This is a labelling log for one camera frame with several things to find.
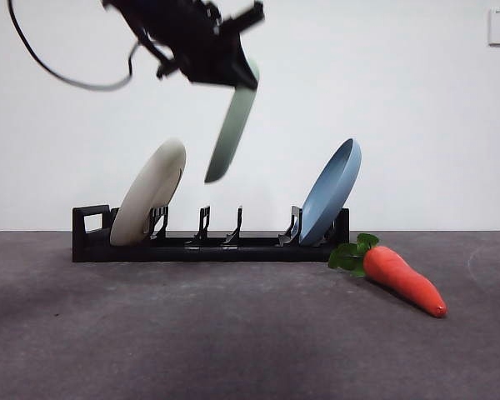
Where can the blue plate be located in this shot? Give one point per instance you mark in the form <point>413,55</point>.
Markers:
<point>325,204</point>

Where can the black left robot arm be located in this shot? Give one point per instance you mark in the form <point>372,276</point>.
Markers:
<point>183,29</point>

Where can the cream plate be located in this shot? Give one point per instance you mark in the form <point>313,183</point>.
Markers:
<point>150,196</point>

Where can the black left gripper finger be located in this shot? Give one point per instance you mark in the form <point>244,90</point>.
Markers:
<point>233,66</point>

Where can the green plate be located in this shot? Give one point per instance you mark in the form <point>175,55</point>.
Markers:
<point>229,137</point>

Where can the orange carrot with green leaves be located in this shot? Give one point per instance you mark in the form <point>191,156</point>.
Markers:
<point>400,277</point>

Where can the black plate rack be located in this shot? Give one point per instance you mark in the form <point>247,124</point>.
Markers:
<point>254,253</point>

